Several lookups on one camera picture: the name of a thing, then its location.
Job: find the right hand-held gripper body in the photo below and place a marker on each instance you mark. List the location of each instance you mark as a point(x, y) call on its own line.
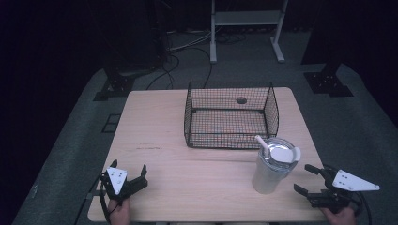
point(347, 182)

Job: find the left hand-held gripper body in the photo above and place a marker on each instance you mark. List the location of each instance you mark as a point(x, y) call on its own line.
point(117, 179)

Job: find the white tumbler with straw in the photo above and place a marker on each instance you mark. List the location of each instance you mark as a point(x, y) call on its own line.
point(269, 173)

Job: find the person's left hand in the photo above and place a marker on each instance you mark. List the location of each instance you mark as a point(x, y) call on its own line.
point(120, 214)

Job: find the person's right hand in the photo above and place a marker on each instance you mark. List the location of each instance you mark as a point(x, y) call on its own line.
point(342, 217)

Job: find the black stand base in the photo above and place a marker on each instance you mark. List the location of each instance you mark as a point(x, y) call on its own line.
point(117, 84)
point(328, 82)

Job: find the white metal stand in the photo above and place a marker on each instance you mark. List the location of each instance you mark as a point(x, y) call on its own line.
point(247, 18)

